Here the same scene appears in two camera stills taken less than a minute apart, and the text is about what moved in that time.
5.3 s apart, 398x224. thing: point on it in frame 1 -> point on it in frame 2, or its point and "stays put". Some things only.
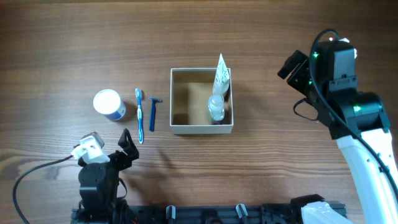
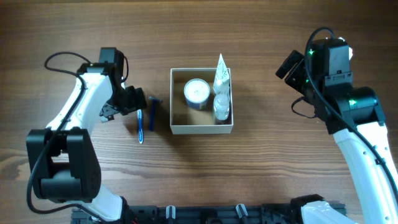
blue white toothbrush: [140, 125] stays put
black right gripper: [295, 79] stays put
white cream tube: [221, 81] stays put
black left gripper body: [119, 162] -> [130, 100]
